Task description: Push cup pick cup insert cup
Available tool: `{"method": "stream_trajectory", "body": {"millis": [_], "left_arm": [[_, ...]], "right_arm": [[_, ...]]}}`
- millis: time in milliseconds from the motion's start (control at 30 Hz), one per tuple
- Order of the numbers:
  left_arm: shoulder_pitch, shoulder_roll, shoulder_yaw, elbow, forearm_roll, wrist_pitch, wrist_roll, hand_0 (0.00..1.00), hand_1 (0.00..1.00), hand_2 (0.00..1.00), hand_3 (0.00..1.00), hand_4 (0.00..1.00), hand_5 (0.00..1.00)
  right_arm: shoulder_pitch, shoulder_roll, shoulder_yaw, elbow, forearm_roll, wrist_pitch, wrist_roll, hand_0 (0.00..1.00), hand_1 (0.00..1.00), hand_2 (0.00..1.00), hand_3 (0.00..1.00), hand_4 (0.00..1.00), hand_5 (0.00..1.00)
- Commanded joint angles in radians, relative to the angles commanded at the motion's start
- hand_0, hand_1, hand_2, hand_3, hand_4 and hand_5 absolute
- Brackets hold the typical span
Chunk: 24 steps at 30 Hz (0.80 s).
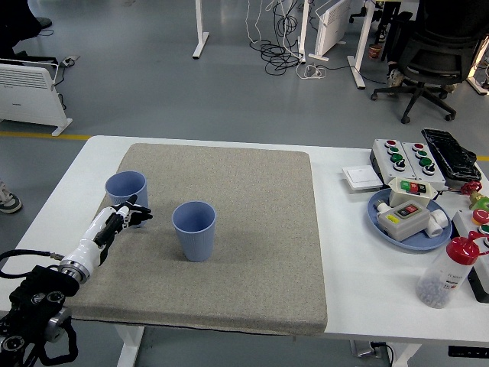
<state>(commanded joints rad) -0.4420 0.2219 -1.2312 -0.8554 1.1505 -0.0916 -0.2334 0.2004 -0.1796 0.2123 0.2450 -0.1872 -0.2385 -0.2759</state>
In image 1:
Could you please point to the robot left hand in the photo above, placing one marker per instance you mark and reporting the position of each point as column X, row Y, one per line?
column 93, row 237

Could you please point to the blue ribbed cup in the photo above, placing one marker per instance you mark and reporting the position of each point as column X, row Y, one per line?
column 124, row 185
column 195, row 244

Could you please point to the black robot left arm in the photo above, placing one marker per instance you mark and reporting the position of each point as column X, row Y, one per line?
column 34, row 298

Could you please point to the brown paper cup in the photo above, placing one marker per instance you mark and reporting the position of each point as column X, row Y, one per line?
column 375, row 51

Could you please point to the person's shoe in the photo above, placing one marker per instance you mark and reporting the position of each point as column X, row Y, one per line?
column 9, row 202
column 394, row 78

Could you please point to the white table leg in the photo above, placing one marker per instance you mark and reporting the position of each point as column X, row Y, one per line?
column 407, row 355
column 130, row 348

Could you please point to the grey-brown mat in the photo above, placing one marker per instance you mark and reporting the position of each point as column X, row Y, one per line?
column 237, row 229

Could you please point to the white panel heater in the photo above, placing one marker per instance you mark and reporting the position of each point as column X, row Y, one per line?
column 26, row 95
column 332, row 26

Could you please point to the grey power adapter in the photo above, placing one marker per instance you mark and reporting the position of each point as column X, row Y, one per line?
column 70, row 60

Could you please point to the white desk leg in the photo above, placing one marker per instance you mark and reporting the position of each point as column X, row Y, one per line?
column 304, row 30
column 201, row 23
column 363, row 38
column 477, row 85

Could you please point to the blue plate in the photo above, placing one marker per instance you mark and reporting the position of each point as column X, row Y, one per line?
column 375, row 225

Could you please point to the grey under-table power box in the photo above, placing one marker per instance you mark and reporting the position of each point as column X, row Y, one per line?
column 361, row 348

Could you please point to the white four-button control box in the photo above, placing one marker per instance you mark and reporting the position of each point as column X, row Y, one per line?
column 384, row 154
column 410, row 157

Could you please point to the white pipe fitting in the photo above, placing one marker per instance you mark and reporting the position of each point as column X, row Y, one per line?
column 435, row 227

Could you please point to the clear bottle red cap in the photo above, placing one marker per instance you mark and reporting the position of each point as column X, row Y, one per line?
column 439, row 283

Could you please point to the black wrapped tray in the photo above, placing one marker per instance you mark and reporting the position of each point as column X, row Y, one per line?
column 451, row 153

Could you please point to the white mushroom-button control box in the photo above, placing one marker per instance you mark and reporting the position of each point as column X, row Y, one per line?
column 462, row 225

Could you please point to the black table control panel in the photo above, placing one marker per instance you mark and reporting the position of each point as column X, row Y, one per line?
column 466, row 351

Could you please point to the black mesh office chair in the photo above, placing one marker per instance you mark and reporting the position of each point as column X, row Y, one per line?
column 435, row 49

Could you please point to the white wall switch plate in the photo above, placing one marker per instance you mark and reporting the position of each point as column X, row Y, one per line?
column 361, row 176

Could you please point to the white green-red switch box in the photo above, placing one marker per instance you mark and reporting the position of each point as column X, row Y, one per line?
column 401, row 197

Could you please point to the grey red-button switch box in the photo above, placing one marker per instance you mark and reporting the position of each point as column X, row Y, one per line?
column 405, row 229

